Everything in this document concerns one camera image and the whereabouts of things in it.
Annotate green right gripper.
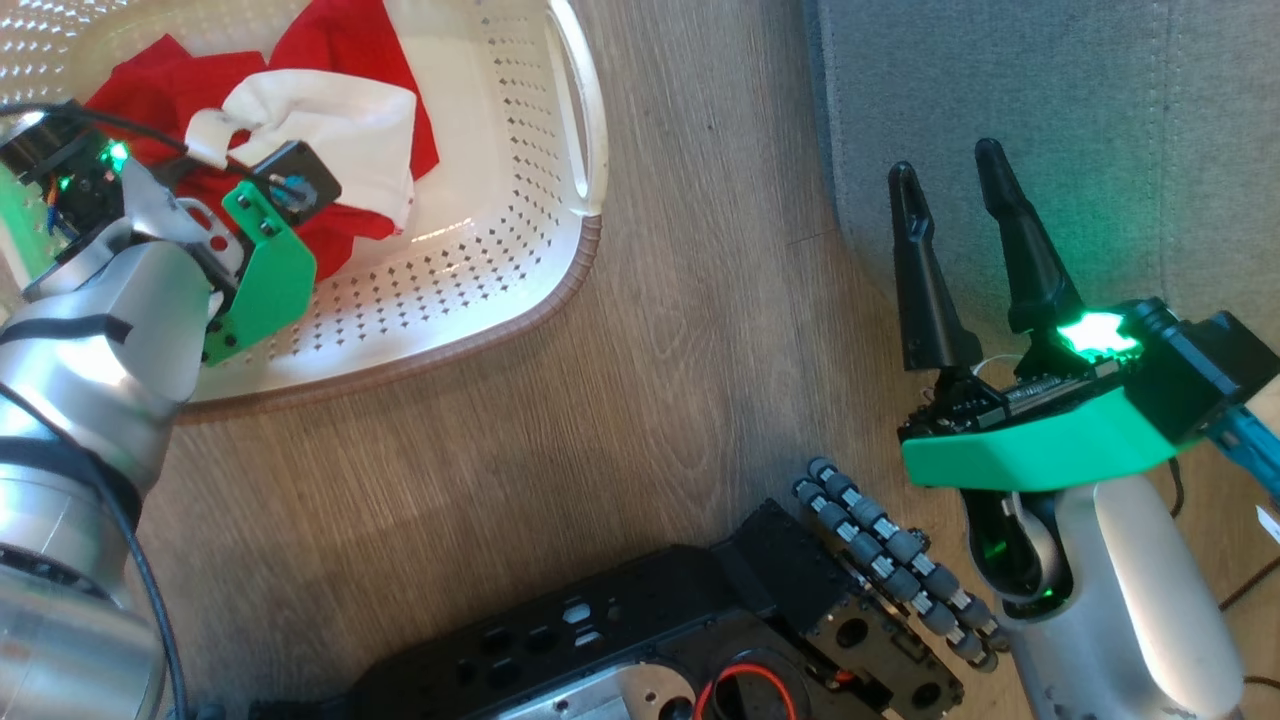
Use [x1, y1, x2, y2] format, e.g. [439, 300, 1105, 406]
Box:
[888, 138, 1183, 493]

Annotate grey fabric sofa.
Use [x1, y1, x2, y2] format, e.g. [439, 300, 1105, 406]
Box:
[803, 0, 1280, 346]

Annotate white garment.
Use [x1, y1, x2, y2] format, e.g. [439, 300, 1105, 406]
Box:
[185, 70, 419, 234]

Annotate thin brown cable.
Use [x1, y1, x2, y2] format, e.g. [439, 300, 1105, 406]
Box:
[1218, 577, 1280, 614]

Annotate black grey roller wheel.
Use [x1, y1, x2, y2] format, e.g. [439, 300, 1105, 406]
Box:
[792, 457, 1011, 674]

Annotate red shirt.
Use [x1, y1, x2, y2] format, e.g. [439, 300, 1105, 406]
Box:
[85, 0, 441, 283]

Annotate red cable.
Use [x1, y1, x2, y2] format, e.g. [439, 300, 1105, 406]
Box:
[696, 662, 799, 720]

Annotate thin black cable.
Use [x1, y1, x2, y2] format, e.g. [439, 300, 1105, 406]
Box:
[0, 383, 191, 720]
[0, 100, 257, 183]

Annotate white plastic laundry basket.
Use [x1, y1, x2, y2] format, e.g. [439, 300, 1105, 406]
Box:
[0, 0, 609, 423]

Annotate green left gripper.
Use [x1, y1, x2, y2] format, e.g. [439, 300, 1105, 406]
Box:
[0, 105, 318, 367]

